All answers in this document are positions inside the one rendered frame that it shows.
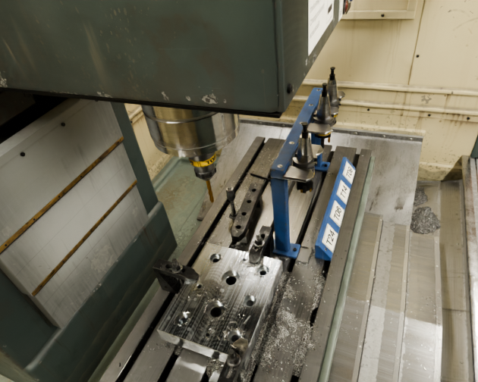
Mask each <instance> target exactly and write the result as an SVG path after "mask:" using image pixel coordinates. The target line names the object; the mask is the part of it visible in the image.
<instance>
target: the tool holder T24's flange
mask: <svg viewBox="0 0 478 382"><path fill-rule="evenodd" d="M295 157H296V158H293V167H299V168H309V169H311V170H312V171H314V170H315V168H314V165H315V166H317V155H316V154H315V153H313V160H312V161H311V162H307V163H302V162H299V161H298V160H297V153H296V154H295Z"/></svg>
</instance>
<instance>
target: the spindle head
mask: <svg viewBox="0 0 478 382"><path fill-rule="evenodd" d="M338 10H339V0H334V5H333V18H332V20H331V22H330V24H329V25H328V26H327V28H326V29H325V31H324V33H323V34H322V36H321V37H320V39H319V41H318V42H317V44H316V45H315V47H314V48H313V50H312V51H311V53H310V55H308V0H0V91H5V92H19V93H27V94H35V95H43V96H58V97H66V98H74V99H89V100H96V101H104V102H119V103H127V104H135V105H150V106H158V107H166V108H180V109H188V110H196V111H211V112H219V113H227V114H242V115H250V116H257V117H272V118H280V117H281V115H282V113H283V112H285V111H286V109H287V108H288V106H289V105H290V103H291V100H292V99H293V97H294V96H295V94H296V92H297V91H298V89H299V88H300V85H301V84H302V82H303V81H304V79H305V77H306V75H307V74H308V72H309V71H310V68H311V67H312V66H313V64H314V62H315V60H316V59H317V57H318V56H319V53H320V52H321V51H322V48H323V47H324V45H325V44H326V42H327V40H328V39H329V37H330V36H331V34H332V32H333V30H334V28H335V27H336V25H337V23H338Z"/></svg>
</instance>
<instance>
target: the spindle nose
mask: <svg viewBox="0 0 478 382"><path fill-rule="evenodd" d="M141 108H142V110H143V115H144V117H145V120H146V124H147V126H148V129H149V133H150V136H151V138H152V139H153V142H154V144H155V146H156V148H157V149H158V150H159V151H161V152H163V153H165V154H167V155H172V156H175V157H182V158H191V157H198V156H202V155H208V154H210V153H213V152H216V151H218V150H220V149H222V148H224V147H225V146H226V145H228V144H229V143H230V142H231V141H232V140H234V138H235V137H236V136H237V135H238V133H239V130H240V124H239V122H240V115H239V114H227V113H219V112H211V111H196V110H188V109H180V108H166V107H158V106H150V105H141Z"/></svg>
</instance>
